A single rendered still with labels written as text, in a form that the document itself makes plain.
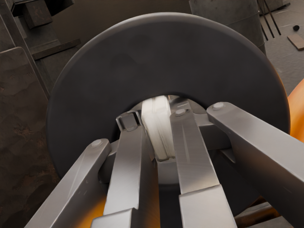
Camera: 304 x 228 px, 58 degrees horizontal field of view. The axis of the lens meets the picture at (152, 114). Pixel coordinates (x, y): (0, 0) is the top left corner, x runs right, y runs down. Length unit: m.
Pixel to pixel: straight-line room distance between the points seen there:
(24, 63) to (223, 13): 2.24
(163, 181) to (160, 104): 0.06
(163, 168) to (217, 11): 2.38
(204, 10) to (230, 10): 0.22
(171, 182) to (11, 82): 0.28
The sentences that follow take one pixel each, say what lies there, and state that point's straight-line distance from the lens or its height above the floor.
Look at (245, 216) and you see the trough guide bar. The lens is 0.28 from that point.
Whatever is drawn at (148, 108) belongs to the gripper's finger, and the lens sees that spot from 0.15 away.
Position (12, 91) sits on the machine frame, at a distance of 0.41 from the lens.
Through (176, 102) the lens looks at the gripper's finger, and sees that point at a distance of 0.17.
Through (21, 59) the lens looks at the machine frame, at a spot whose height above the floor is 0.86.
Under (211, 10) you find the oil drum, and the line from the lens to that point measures 2.56.
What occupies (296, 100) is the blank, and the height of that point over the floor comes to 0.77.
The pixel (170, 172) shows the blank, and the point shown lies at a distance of 0.20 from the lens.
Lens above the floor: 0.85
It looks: 19 degrees down
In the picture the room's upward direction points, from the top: 19 degrees counter-clockwise
